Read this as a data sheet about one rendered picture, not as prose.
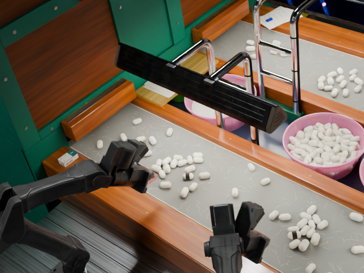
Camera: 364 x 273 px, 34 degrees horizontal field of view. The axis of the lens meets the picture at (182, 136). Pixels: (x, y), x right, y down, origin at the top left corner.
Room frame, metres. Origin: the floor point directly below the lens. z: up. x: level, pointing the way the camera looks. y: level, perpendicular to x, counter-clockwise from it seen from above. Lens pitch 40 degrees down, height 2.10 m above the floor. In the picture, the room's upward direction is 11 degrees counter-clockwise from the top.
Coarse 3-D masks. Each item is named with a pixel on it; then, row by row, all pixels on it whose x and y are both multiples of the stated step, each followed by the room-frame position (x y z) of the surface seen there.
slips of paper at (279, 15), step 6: (270, 12) 2.27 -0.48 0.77; (276, 12) 2.26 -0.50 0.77; (282, 12) 2.25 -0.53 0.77; (288, 12) 2.24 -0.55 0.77; (264, 18) 2.23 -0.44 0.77; (270, 18) 2.21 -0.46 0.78; (276, 18) 2.21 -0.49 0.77; (282, 18) 2.20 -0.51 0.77; (288, 18) 2.19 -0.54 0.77; (264, 24) 2.19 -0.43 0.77; (270, 24) 2.18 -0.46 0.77; (276, 24) 2.17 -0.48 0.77
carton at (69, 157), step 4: (68, 152) 1.60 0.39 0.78; (72, 152) 1.59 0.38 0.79; (64, 156) 1.58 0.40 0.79; (68, 156) 1.58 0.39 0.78; (72, 156) 1.57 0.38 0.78; (76, 156) 1.58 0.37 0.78; (60, 160) 1.56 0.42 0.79; (64, 160) 1.56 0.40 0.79; (68, 160) 1.56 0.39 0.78; (72, 160) 1.57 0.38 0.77; (64, 164) 1.55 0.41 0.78; (68, 164) 1.55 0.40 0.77
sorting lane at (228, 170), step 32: (96, 128) 1.75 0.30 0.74; (128, 128) 1.72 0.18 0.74; (160, 128) 1.68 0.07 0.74; (96, 160) 1.58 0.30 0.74; (224, 160) 1.45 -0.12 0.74; (160, 192) 1.36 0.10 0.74; (192, 192) 1.33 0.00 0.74; (224, 192) 1.31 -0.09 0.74; (256, 192) 1.28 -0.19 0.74; (288, 192) 1.25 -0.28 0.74; (288, 224) 1.13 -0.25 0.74; (352, 224) 1.09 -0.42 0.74; (288, 256) 1.02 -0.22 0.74; (320, 256) 1.00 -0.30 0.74; (352, 256) 0.98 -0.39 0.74
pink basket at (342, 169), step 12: (300, 120) 1.54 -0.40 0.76; (312, 120) 1.55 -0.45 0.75; (324, 120) 1.54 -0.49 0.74; (336, 120) 1.52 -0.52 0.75; (348, 120) 1.50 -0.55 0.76; (288, 132) 1.50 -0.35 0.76; (360, 132) 1.44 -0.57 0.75; (360, 144) 1.41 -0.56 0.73; (360, 156) 1.32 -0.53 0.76; (312, 168) 1.33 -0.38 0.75; (324, 168) 1.30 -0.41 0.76; (336, 168) 1.30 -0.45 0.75
